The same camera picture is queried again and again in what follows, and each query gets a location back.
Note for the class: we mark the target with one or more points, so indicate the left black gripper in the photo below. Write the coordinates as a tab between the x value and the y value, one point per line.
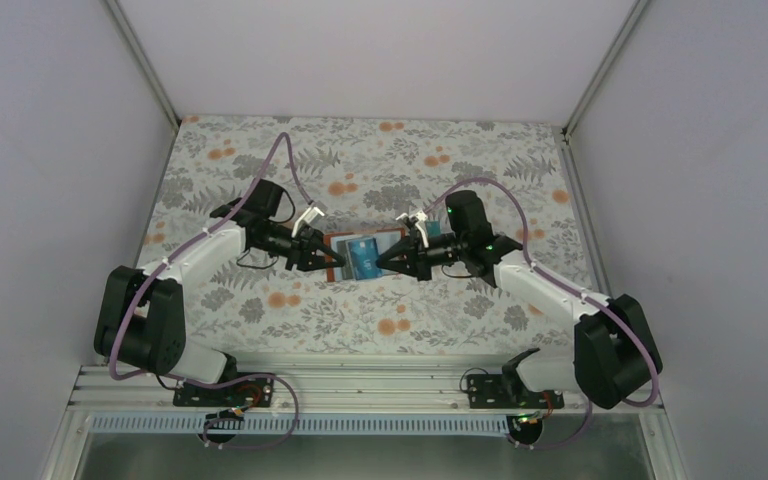
303	250

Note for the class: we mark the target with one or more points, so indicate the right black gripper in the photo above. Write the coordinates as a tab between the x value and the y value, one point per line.
416	253

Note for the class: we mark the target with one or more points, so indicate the teal credit card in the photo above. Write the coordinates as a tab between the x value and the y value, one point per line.
432	229

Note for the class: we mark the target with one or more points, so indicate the brown leather card holder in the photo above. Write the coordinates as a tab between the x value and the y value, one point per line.
385	238

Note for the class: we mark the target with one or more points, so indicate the dark blue credit card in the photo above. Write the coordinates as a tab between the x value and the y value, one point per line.
363	254

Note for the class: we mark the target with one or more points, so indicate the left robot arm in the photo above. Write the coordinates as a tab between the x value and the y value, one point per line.
142	314

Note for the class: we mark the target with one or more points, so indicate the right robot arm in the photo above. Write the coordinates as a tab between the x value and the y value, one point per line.
613	358

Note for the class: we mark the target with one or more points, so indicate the floral patterned table mat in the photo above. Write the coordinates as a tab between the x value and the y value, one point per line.
366	172

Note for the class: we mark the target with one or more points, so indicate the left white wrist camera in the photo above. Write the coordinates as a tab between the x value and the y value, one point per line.
313	211

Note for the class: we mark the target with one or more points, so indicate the aluminium rail frame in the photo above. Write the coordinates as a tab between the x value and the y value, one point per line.
324	383

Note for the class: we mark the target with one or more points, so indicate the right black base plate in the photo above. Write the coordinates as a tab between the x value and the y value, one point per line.
490	391

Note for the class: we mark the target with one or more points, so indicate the blue slotted cable duct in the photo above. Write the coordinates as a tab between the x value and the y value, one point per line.
306	424

